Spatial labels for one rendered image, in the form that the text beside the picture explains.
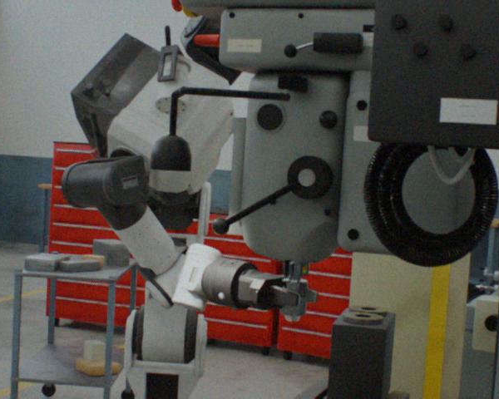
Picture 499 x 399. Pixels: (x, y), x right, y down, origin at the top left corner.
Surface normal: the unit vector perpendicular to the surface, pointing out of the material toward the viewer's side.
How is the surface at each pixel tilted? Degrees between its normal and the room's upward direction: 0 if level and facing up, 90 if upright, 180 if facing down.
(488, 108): 90
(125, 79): 59
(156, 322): 81
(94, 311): 90
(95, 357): 90
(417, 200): 90
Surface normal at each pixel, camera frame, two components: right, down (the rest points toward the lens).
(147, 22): -0.35, 0.03
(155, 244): 0.52, 0.29
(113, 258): 0.54, 0.07
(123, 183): 0.80, -0.04
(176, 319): 0.01, -0.10
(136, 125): 0.04, -0.47
